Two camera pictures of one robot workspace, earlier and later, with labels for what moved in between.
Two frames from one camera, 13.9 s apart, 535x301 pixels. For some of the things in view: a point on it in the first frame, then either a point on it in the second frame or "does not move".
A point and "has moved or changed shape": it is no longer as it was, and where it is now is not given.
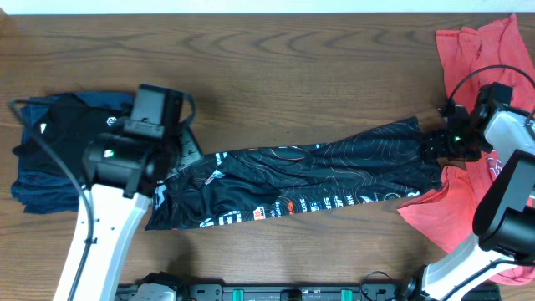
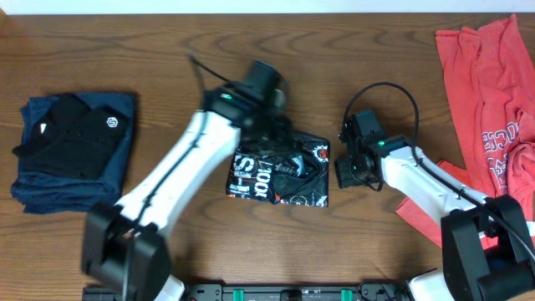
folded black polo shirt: (67, 126) does not move
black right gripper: (436, 145) to (344, 178)
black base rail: (160, 286) does not move
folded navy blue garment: (39, 188) does not move
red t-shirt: (501, 52) does not move
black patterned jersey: (384, 162) has moved or changed shape
